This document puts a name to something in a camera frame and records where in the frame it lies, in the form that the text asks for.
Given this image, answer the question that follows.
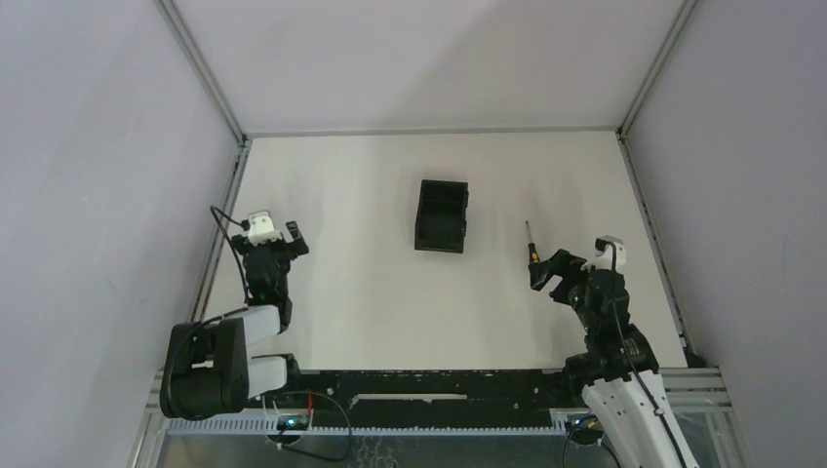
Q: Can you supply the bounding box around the black yellow screwdriver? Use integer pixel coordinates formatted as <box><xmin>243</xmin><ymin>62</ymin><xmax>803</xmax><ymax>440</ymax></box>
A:
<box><xmin>525</xmin><ymin>220</ymin><xmax>540</xmax><ymax>290</ymax></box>

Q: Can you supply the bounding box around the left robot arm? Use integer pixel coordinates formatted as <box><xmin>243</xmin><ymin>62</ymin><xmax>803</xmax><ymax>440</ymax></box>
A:
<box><xmin>159</xmin><ymin>212</ymin><xmax>309</xmax><ymax>421</ymax></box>

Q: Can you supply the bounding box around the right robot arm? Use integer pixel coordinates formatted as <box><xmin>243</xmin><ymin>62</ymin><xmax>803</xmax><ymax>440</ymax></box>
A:
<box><xmin>528</xmin><ymin>241</ymin><xmax>698</xmax><ymax>467</ymax></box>

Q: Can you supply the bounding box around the black plastic bin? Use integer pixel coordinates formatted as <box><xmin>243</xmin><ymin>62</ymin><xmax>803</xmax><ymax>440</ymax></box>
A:
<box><xmin>414</xmin><ymin>179</ymin><xmax>469</xmax><ymax>254</ymax></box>

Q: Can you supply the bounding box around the small green circuit board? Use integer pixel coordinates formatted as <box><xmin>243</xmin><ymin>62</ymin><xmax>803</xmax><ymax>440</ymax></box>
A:
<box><xmin>276</xmin><ymin>415</ymin><xmax>310</xmax><ymax>432</ymax></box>

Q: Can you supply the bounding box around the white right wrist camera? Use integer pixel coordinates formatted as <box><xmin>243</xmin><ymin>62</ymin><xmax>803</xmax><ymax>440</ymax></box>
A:
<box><xmin>581</xmin><ymin>235</ymin><xmax>627</xmax><ymax>272</ymax></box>

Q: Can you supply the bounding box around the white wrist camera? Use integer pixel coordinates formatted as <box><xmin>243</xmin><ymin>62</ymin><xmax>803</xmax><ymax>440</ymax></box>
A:
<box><xmin>246</xmin><ymin>210</ymin><xmax>283</xmax><ymax>246</ymax></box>
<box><xmin>581</xmin><ymin>235</ymin><xmax>627</xmax><ymax>272</ymax></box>

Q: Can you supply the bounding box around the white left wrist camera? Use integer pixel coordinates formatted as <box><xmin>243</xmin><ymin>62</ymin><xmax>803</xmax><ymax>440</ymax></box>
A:
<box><xmin>246</xmin><ymin>210</ymin><xmax>283</xmax><ymax>246</ymax></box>

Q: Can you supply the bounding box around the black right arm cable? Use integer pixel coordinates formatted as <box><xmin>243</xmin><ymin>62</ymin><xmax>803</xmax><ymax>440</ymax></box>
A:
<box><xmin>604</xmin><ymin>241</ymin><xmax>690</xmax><ymax>468</ymax></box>

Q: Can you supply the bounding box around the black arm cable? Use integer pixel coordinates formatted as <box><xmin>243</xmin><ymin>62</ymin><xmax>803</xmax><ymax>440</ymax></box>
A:
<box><xmin>604</xmin><ymin>241</ymin><xmax>690</xmax><ymax>468</ymax></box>
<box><xmin>209</xmin><ymin>205</ymin><xmax>252</xmax><ymax>305</ymax></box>

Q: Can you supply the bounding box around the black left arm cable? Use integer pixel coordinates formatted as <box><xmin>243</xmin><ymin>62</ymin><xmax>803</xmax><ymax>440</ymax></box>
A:
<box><xmin>209</xmin><ymin>205</ymin><xmax>252</xmax><ymax>305</ymax></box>

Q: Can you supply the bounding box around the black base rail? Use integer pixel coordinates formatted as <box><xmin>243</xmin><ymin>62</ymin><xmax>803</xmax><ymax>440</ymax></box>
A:
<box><xmin>288</xmin><ymin>370</ymin><xmax>584</xmax><ymax>430</ymax></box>

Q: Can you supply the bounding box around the black looped wire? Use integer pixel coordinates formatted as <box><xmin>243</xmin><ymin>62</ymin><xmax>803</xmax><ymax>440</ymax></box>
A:
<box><xmin>261</xmin><ymin>389</ymin><xmax>354</xmax><ymax>464</ymax></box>

